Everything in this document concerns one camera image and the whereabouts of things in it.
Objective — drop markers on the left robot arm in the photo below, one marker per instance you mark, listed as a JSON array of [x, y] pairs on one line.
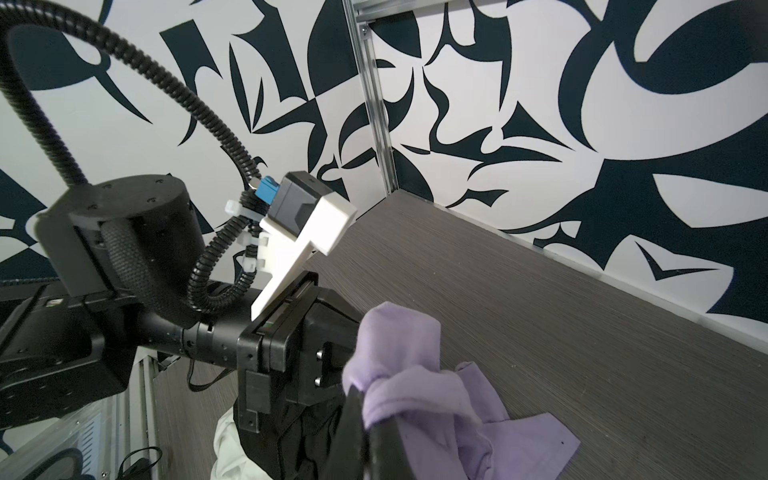
[[133, 271]]

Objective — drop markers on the black cloth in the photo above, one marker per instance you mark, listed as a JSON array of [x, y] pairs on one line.
[[302, 449]]

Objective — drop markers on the purple cloth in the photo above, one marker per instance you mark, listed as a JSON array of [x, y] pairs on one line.
[[452, 423]]

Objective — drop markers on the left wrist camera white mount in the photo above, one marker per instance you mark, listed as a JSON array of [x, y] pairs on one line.
[[305, 216]]

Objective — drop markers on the white cloth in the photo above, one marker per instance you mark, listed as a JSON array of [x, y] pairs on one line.
[[231, 462]]

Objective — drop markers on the aluminium cage frame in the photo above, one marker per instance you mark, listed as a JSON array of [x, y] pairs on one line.
[[359, 15]]

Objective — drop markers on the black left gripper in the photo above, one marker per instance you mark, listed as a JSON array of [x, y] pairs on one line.
[[290, 361]]

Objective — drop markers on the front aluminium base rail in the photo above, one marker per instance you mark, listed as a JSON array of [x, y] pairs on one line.
[[96, 441]]

